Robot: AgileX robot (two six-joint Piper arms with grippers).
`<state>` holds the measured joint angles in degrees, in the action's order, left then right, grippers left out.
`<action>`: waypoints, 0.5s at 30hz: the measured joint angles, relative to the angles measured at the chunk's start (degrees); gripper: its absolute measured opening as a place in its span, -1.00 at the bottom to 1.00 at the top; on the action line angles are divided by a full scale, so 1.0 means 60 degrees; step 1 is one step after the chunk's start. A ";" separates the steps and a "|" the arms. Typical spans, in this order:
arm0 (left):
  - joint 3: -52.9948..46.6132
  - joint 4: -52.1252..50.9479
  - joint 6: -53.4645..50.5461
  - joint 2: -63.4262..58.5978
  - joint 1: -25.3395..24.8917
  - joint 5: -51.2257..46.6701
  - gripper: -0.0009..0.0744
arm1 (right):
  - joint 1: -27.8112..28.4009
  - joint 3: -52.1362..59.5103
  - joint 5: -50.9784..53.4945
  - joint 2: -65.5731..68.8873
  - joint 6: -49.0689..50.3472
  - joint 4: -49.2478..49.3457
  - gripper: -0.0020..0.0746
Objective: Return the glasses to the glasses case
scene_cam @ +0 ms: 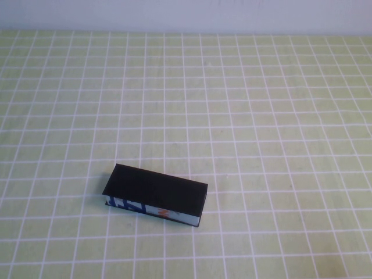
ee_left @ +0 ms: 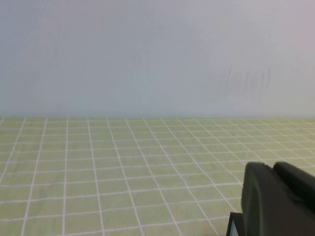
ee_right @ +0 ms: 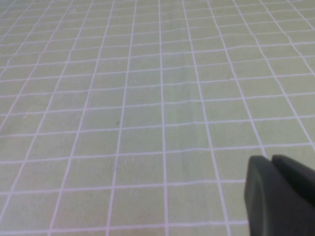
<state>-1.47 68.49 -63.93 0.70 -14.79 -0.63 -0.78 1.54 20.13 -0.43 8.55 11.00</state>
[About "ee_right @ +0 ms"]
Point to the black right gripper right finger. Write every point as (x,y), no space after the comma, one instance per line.
(297,177)

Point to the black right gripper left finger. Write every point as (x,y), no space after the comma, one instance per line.
(268,201)

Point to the green checked tablecloth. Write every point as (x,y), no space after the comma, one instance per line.
(123,98)

